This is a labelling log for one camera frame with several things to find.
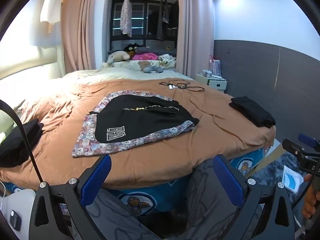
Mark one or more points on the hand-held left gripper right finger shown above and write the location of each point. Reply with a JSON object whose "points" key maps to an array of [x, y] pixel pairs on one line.
{"points": [[228, 180]]}

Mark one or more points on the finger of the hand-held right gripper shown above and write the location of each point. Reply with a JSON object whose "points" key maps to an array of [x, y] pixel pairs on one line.
{"points": [[306, 140], [293, 148]]}

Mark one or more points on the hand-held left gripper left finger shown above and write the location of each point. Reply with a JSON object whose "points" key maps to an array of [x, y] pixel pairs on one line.
{"points": [[96, 180]]}

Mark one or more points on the bear-patterned pants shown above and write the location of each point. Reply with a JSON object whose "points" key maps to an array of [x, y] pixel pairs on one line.
{"points": [[87, 145]]}

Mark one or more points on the black pants with white print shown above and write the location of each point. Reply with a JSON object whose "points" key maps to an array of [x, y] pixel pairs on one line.
{"points": [[140, 120]]}

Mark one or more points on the person's right hand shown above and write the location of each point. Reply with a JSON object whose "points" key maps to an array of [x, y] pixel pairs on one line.
{"points": [[311, 197]]}

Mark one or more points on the blue-grey rug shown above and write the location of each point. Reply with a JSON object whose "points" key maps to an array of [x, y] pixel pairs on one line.
{"points": [[277, 162]]}

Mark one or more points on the white and blue packet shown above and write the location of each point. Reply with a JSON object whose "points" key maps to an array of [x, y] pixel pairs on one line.
{"points": [[291, 180]]}

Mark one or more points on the person's right leg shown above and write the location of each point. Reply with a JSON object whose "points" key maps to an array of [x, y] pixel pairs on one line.
{"points": [[200, 192]]}

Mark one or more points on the person's leg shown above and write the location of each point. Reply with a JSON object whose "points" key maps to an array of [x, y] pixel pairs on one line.
{"points": [[115, 212], [200, 192]]}

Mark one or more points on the person's left leg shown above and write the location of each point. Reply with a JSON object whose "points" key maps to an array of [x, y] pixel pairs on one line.
{"points": [[115, 212]]}

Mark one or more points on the brown blanket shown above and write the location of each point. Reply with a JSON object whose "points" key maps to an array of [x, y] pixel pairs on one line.
{"points": [[212, 135]]}

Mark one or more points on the folded black clothes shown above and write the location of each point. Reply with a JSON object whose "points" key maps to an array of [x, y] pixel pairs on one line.
{"points": [[252, 111]]}

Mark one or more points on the white device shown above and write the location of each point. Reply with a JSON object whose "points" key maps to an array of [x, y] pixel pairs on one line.
{"points": [[22, 197]]}

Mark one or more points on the pile of black clothes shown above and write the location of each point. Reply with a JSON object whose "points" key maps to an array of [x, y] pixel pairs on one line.
{"points": [[17, 145]]}

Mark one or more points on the white nightstand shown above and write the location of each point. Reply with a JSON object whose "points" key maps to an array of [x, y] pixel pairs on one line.
{"points": [[215, 82]]}

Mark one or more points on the red striped white bag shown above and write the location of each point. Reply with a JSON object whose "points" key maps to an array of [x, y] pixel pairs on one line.
{"points": [[215, 65]]}

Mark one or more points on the brown teddy bear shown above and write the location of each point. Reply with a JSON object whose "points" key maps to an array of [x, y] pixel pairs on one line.
{"points": [[144, 65]]}

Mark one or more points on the white padded headboard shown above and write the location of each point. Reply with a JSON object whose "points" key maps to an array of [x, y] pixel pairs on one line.
{"points": [[37, 70]]}

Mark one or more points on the beige elephant plush toy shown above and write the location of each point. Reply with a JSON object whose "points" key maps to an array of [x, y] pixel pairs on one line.
{"points": [[118, 55]]}

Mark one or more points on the pink cloth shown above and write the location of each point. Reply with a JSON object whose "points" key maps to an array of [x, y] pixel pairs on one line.
{"points": [[146, 56]]}

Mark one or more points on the white floral cloth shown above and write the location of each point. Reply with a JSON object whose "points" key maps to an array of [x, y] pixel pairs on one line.
{"points": [[167, 60]]}

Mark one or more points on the black plush toy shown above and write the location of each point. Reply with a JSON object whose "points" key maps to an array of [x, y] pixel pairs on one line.
{"points": [[131, 50]]}

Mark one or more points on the pink curtain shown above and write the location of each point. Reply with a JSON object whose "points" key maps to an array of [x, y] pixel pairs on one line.
{"points": [[195, 30], [82, 30]]}

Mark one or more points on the hanging floral garment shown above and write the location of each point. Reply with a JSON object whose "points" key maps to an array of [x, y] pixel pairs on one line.
{"points": [[125, 17]]}

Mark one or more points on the dark window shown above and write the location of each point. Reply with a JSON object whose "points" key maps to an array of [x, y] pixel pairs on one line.
{"points": [[142, 17]]}

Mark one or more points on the hanging dark garments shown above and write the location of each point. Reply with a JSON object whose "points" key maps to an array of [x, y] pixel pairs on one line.
{"points": [[165, 17]]}

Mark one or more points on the hanging white garment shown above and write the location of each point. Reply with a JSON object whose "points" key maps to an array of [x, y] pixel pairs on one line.
{"points": [[51, 5]]}

